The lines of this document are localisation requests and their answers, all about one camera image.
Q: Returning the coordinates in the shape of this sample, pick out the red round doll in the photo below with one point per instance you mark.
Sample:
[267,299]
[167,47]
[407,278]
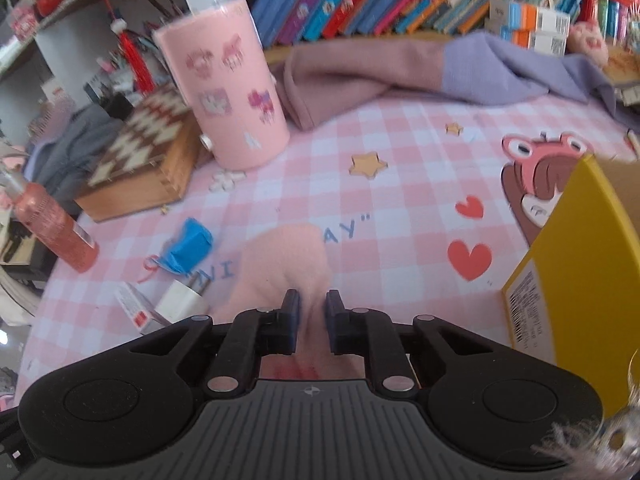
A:
[50,1]

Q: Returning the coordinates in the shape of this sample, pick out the row of colourful books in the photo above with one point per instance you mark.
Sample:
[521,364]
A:
[350,0]

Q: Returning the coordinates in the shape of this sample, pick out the small white carton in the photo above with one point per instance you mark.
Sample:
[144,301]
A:
[137,310]

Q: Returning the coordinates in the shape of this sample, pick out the small blue plastic item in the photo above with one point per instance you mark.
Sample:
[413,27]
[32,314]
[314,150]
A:
[192,242]

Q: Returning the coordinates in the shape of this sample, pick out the pink pig plush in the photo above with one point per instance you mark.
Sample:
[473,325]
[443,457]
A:
[589,42]

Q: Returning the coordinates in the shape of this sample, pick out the pink small box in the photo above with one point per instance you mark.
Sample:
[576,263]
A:
[24,24]

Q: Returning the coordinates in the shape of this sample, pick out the fluffy charm with bell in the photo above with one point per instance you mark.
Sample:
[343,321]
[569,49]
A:
[580,440]

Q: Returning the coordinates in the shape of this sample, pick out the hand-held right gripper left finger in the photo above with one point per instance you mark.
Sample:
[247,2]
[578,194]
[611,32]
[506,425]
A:
[291,320]

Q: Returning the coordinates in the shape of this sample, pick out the yellow cardboard box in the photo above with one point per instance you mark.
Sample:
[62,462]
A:
[575,285]

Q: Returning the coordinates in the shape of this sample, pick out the fluffy pink glove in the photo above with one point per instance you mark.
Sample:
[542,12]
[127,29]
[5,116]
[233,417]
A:
[295,260]

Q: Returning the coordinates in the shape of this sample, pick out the pink and purple cloth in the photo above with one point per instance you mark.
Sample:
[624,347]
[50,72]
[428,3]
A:
[350,80]

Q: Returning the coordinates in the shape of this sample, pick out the pink checkered tablecloth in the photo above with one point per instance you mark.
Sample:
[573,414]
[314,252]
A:
[400,185]

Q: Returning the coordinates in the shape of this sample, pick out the white flower hair clip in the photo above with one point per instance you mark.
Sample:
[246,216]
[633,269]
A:
[227,180]

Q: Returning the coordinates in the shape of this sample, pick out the grey cloth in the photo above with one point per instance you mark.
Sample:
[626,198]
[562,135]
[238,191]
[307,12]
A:
[75,150]

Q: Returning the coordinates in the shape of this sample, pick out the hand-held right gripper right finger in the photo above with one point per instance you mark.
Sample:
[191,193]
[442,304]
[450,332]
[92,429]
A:
[334,320]

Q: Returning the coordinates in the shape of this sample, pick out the pink spray bottle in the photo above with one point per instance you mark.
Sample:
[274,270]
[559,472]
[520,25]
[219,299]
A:
[55,225]

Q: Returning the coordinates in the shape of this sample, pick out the pink cylindrical humidifier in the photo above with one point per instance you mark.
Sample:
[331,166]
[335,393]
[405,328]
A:
[225,100]

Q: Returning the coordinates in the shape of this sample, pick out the white pen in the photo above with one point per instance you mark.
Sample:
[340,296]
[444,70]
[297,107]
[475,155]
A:
[634,141]

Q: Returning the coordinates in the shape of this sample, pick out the red tassel charm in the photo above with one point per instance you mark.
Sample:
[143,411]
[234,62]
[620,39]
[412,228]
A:
[134,55]

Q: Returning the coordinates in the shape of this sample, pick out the orange white carton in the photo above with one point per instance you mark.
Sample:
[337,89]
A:
[537,40]
[530,14]

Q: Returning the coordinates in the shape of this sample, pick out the wooden chessboard box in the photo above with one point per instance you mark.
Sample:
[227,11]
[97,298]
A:
[150,160]

